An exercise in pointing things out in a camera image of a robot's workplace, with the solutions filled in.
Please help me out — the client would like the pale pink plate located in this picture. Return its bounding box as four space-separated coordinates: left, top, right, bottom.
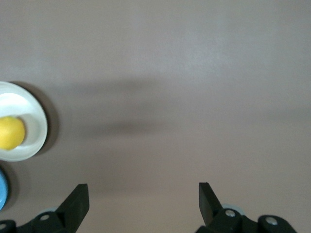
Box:
0 81 48 163

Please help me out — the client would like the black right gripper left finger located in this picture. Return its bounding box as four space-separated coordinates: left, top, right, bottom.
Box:
0 183 90 233

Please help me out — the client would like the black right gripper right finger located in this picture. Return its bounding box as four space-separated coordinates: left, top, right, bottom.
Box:
196 182 298 233

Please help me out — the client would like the yellow lemon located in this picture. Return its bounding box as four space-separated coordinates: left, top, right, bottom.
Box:
0 116 26 150

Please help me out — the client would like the blue plate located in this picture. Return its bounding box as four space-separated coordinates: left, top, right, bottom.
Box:
0 167 11 211

